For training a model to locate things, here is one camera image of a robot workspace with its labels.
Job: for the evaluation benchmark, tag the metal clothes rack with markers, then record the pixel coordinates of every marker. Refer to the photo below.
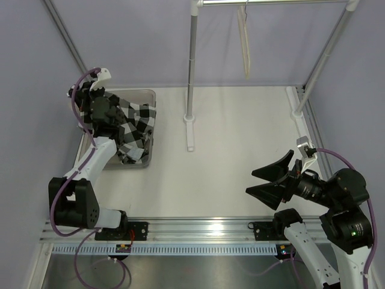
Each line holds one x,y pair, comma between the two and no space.
297,106

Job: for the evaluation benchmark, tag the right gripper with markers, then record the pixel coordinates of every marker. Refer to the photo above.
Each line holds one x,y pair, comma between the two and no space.
273,193

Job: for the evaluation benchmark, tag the aluminium corner frame post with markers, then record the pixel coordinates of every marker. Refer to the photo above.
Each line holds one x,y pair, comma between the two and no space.
60,25

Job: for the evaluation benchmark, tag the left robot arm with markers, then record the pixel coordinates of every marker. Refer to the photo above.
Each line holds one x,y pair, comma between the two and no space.
73,205

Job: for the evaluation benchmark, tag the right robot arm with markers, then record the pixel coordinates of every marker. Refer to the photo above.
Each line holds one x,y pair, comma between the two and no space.
350,232

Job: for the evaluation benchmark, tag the perforated cable duct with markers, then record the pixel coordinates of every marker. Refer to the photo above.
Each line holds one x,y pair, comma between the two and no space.
141,249

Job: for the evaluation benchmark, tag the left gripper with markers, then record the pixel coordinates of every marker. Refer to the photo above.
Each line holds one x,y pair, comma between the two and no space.
83,96

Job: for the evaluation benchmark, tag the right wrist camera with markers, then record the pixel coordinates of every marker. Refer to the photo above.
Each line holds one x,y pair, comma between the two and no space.
307,151

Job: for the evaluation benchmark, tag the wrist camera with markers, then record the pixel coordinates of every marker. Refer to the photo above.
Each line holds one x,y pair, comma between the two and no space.
307,151
103,77

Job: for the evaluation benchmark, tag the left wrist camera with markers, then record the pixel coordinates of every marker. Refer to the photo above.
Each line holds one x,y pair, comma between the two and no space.
103,77

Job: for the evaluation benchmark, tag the grey translucent plastic bin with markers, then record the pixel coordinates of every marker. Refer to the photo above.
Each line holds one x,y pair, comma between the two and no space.
144,129

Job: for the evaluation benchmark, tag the black white checked shirt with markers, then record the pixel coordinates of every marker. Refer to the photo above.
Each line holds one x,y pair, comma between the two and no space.
132,126

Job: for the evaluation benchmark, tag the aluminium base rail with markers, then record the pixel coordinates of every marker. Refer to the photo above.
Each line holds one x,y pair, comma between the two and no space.
196,230

